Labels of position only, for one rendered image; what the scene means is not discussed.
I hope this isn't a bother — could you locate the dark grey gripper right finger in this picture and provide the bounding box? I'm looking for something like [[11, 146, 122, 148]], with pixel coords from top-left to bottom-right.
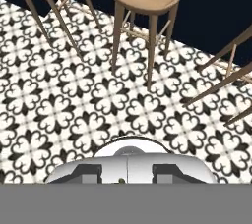
[[152, 163, 207, 185]]

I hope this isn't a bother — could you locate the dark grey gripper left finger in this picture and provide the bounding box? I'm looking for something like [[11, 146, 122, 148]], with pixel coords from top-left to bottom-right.
[[66, 163, 103, 185]]

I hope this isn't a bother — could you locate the dark blue dining counter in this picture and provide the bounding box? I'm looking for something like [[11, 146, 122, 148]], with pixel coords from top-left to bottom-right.
[[0, 0, 252, 69]]

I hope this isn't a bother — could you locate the white rounded object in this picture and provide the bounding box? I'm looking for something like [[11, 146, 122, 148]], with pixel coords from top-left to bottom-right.
[[43, 135, 220, 185]]

